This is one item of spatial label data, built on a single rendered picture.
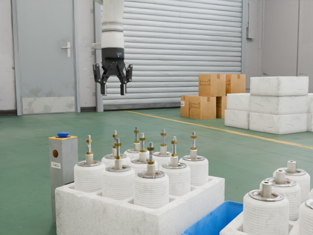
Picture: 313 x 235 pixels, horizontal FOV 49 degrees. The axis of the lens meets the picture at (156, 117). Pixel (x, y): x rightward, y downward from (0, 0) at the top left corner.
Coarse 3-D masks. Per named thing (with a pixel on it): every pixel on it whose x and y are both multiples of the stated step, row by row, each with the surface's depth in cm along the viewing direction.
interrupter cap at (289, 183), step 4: (264, 180) 87; (268, 180) 87; (272, 180) 87; (288, 180) 87; (292, 180) 86; (272, 184) 83; (276, 184) 84; (280, 184) 83; (284, 184) 84; (288, 184) 83; (292, 184) 84; (296, 184) 84
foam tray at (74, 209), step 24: (72, 192) 102; (96, 192) 102; (192, 192) 101; (216, 192) 111; (72, 216) 103; (96, 216) 97; (120, 216) 92; (144, 216) 87; (168, 216) 88; (192, 216) 99
